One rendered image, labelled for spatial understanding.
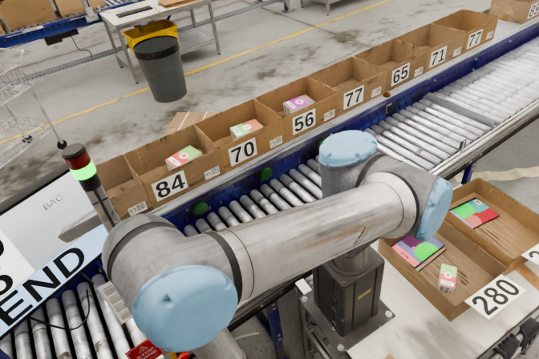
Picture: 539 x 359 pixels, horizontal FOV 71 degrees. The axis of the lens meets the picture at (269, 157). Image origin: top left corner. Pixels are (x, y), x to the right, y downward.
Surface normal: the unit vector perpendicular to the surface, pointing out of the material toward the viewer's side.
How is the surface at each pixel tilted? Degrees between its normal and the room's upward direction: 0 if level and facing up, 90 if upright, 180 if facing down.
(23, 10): 89
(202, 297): 84
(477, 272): 0
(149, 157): 90
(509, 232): 1
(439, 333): 0
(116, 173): 90
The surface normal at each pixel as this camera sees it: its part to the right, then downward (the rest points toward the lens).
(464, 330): -0.11, -0.78
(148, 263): -0.31, -0.68
